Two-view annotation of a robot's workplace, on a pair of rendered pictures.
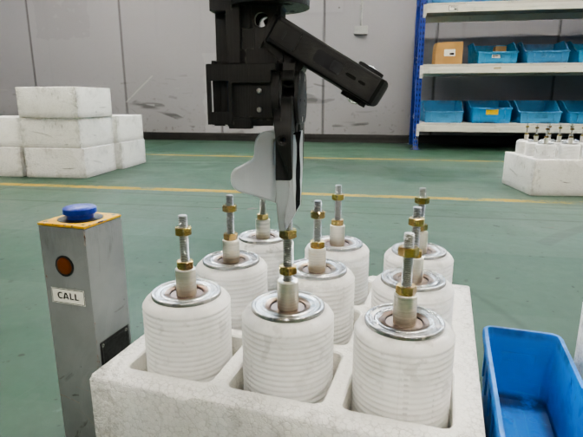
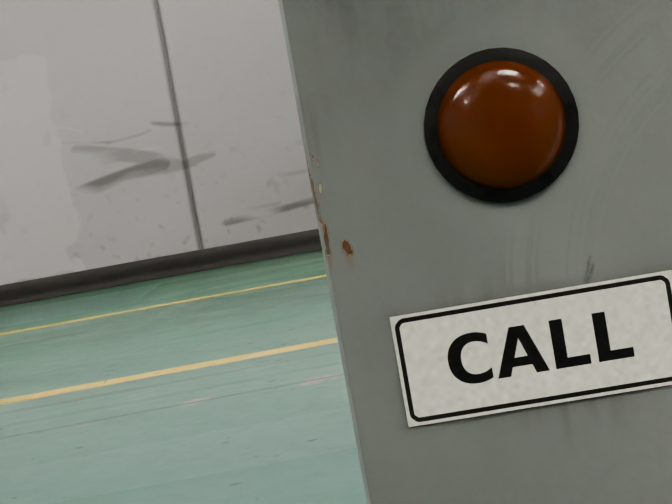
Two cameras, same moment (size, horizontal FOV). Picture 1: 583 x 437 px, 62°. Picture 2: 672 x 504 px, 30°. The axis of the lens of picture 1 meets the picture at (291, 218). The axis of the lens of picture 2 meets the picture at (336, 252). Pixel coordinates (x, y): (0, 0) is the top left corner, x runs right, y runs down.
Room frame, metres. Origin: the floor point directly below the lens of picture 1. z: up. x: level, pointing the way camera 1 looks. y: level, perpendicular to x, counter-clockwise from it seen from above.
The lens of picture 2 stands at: (0.35, 0.36, 0.26)
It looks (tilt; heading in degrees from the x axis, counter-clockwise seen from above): 3 degrees down; 346
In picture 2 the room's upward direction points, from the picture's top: 10 degrees counter-clockwise
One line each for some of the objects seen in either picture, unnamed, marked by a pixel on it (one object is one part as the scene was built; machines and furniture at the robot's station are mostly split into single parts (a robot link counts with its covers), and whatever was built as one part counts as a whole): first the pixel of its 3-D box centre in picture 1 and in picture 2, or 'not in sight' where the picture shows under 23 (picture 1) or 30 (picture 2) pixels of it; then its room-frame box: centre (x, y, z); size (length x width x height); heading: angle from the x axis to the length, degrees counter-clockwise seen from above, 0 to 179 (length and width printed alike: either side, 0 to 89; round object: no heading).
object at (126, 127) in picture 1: (105, 127); not in sight; (3.53, 1.34, 0.27); 0.39 x 0.39 x 0.18; 82
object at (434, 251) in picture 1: (418, 251); not in sight; (0.65, -0.18, 0.25); 0.08 x 0.08 x 0.01
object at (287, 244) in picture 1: (287, 252); not in sight; (0.46, 0.00, 0.31); 0.01 x 0.01 x 0.08
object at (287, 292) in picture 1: (287, 294); not in sight; (0.46, 0.00, 0.26); 0.02 x 0.02 x 0.03
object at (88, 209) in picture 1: (80, 213); not in sight; (0.59, 0.27, 0.32); 0.04 x 0.04 x 0.02
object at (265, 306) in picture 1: (287, 306); not in sight; (0.46, 0.00, 0.25); 0.08 x 0.08 x 0.01
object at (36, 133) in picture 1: (68, 131); not in sight; (3.13, 1.42, 0.27); 0.39 x 0.39 x 0.18; 81
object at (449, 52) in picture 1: (447, 55); not in sight; (4.86, -1.49, 0.89); 0.31 x 0.24 x 0.20; 170
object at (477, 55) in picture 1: (491, 54); not in sight; (4.87, -1.92, 0.90); 0.50 x 0.38 x 0.21; 171
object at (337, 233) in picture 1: (337, 235); not in sight; (0.69, -0.07, 0.26); 0.02 x 0.02 x 0.03
